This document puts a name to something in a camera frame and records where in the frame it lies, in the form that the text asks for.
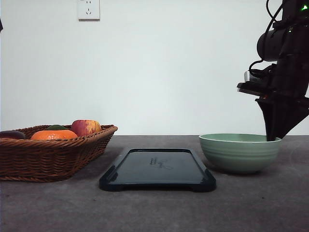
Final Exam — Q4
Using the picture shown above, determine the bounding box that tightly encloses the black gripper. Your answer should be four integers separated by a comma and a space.
237, 55, 309, 141

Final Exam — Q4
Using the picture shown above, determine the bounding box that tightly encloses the green ceramic bowl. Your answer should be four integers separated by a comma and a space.
199, 133, 282, 173

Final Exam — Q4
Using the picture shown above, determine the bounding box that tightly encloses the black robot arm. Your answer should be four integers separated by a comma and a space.
237, 0, 309, 141

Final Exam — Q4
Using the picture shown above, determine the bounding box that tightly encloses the brown wicker basket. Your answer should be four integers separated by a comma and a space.
0, 125, 118, 182

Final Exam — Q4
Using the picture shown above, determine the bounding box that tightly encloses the dark rectangular tray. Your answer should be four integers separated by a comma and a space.
99, 148, 216, 192

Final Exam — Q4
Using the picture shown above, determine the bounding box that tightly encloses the red yellow apple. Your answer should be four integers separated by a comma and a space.
71, 119, 102, 136

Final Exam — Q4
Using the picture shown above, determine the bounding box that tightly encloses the green avocado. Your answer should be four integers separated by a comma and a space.
46, 125, 66, 130

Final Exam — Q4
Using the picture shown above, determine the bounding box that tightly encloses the orange mandarin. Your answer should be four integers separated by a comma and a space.
31, 130, 78, 140

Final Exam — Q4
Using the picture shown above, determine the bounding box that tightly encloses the dark red plum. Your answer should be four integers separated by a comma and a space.
0, 130, 25, 139

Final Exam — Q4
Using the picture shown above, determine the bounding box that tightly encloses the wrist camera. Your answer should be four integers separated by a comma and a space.
244, 69, 266, 82

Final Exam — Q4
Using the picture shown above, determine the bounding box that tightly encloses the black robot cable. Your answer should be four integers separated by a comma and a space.
265, 0, 284, 33

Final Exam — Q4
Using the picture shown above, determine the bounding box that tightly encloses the white wall socket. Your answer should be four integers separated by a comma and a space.
77, 0, 100, 22

